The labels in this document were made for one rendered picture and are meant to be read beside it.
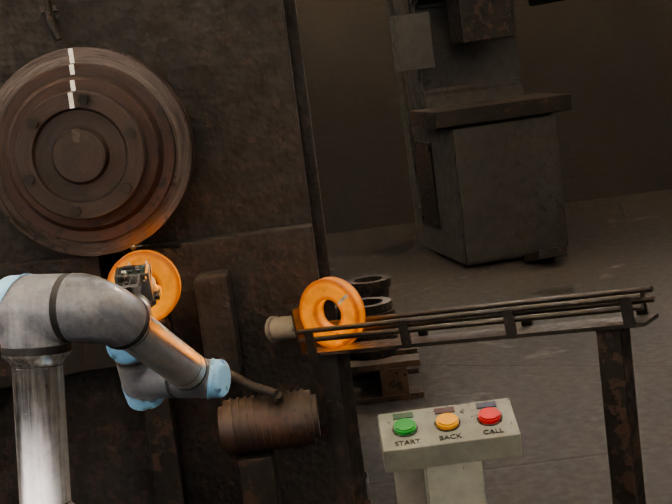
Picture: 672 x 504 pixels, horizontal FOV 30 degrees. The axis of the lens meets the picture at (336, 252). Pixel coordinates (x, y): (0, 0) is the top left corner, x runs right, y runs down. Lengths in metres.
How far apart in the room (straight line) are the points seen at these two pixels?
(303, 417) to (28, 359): 0.84
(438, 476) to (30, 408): 0.71
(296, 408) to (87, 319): 0.83
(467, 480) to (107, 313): 0.69
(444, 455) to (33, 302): 0.74
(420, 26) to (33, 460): 5.04
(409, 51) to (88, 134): 4.25
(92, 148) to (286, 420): 0.73
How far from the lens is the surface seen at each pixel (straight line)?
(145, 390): 2.45
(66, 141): 2.79
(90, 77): 2.84
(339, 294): 2.72
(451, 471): 2.23
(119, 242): 2.89
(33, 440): 2.16
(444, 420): 2.23
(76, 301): 2.07
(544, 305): 2.46
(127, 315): 2.10
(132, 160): 2.78
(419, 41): 6.90
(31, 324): 2.11
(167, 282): 2.70
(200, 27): 3.00
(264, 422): 2.79
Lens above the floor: 1.26
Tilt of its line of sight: 9 degrees down
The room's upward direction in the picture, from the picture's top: 7 degrees counter-clockwise
